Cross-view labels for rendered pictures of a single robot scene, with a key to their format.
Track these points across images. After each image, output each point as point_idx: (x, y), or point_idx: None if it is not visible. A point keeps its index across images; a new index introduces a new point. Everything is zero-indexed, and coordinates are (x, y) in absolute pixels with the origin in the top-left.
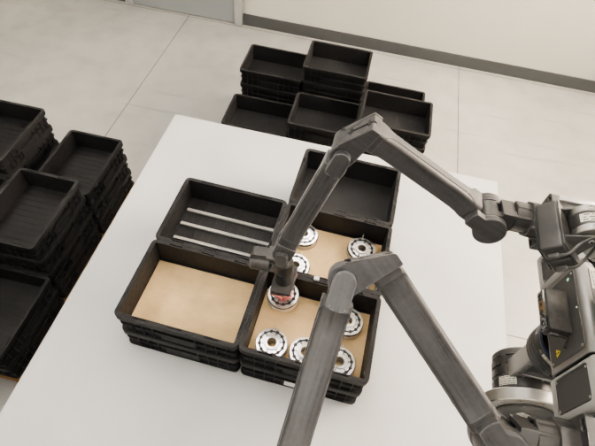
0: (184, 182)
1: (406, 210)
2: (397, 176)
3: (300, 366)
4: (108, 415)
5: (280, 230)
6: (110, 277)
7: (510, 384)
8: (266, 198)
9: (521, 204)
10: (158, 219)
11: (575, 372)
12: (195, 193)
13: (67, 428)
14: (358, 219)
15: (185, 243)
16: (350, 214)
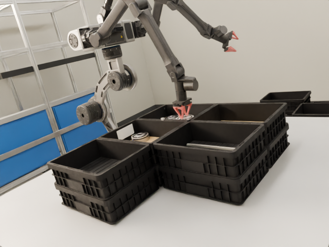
0: (237, 149)
1: (52, 202)
2: (55, 159)
3: (192, 12)
4: (294, 128)
5: (169, 132)
6: (319, 169)
7: (127, 71)
8: (166, 144)
9: (89, 31)
10: (282, 206)
11: (125, 28)
12: (230, 168)
13: (316, 125)
14: (113, 138)
15: (240, 123)
16: (115, 140)
